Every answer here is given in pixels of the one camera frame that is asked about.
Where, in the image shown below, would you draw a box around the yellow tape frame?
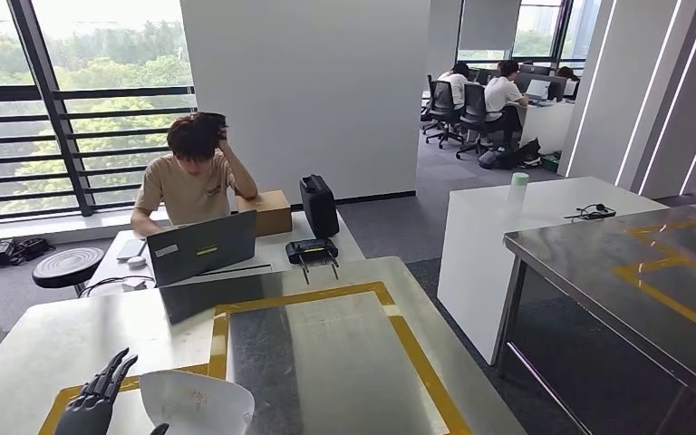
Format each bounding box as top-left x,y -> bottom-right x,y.
611,215 -> 696,348

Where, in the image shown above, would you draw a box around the grey laptop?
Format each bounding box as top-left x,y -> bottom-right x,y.
146,209 -> 275,289

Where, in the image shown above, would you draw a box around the black headset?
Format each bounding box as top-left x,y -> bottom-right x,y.
563,203 -> 618,222

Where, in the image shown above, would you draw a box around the cardboard box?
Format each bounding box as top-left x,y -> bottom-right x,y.
236,189 -> 294,237

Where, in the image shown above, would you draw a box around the white and green cup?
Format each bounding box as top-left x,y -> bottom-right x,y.
507,171 -> 531,206

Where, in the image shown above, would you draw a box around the black cable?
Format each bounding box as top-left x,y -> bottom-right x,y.
76,274 -> 152,300

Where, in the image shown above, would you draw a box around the black gear bags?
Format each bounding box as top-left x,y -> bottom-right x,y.
0,236 -> 56,270

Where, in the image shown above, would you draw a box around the white table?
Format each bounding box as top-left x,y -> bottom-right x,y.
86,208 -> 366,299
436,175 -> 670,367

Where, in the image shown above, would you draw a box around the white phone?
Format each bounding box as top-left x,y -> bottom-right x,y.
116,237 -> 149,262

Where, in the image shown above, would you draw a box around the white curved plastic part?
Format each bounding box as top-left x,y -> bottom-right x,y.
139,369 -> 256,435

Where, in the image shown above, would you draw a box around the steel workbench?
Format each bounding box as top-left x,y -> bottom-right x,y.
0,256 -> 527,435

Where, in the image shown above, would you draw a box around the black window railing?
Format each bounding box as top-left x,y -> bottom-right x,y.
0,0 -> 198,225

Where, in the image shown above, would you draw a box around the steel table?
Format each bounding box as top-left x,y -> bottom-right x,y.
494,202 -> 696,435

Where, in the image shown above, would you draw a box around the black backpack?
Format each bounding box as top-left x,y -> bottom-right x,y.
477,137 -> 544,171

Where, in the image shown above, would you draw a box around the computer monitor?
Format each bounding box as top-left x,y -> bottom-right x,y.
512,62 -> 569,104

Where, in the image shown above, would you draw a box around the black office chair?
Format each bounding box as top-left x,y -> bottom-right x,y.
420,74 -> 465,150
455,81 -> 507,161

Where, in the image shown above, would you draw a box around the black round stool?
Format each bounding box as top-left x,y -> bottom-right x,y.
31,246 -> 107,296

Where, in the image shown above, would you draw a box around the black hard case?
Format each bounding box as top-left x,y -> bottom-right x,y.
298,174 -> 341,240

